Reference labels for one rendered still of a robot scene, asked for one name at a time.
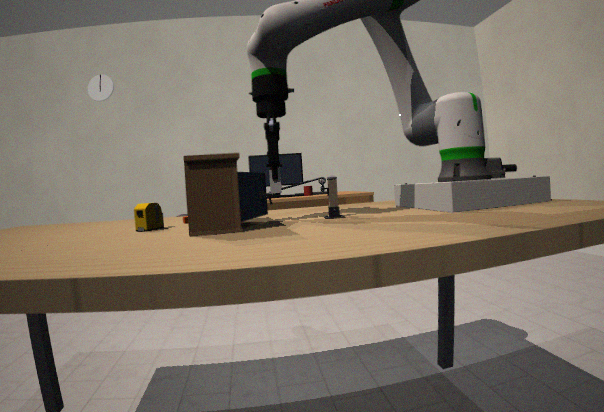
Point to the yellow tape measure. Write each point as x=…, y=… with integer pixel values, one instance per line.
x=148, y=216

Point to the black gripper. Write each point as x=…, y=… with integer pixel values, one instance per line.
x=272, y=108

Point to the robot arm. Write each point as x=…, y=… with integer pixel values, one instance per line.
x=454, y=120

